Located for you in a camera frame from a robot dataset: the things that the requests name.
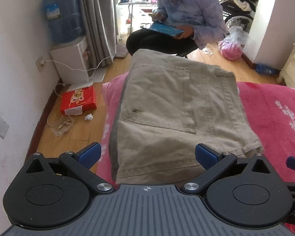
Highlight red box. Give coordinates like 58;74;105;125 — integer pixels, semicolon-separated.
60;87;97;115

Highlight grey curtain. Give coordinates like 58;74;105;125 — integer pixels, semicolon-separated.
72;0;118;68

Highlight blue tablet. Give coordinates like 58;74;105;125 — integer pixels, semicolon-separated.
147;23;185;38

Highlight beige pants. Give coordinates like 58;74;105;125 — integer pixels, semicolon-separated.
109;49;265;185

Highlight clear plastic container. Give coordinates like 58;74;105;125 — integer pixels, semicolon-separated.
54;118;74;137

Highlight white wall socket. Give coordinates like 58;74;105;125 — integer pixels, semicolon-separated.
36;56;48;72

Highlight white water dispenser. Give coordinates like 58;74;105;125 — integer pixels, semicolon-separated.
49;36;94;85

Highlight white wall plate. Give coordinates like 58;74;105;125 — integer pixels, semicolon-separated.
0;116;10;138

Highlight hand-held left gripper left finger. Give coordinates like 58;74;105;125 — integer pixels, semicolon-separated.
26;142;115;194

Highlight pink filled plastic bag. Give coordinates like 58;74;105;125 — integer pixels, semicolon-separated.
218;26;249;61

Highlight black wheelchair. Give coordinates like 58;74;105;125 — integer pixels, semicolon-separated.
220;0;258;33

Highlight white nightstand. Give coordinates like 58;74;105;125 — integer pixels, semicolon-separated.
276;43;295;91

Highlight white power cable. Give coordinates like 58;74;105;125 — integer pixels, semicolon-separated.
43;52;127;73

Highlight folding table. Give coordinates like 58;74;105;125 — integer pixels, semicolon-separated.
117;1;160;33

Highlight blue plastic bottle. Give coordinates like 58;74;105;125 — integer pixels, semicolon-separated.
255;63;279;75

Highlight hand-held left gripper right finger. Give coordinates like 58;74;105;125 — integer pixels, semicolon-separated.
181;143;271;194

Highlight blue water jug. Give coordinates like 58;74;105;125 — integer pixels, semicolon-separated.
42;0;85;43

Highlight pink floral blanket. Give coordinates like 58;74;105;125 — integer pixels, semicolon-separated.
97;74;295;236

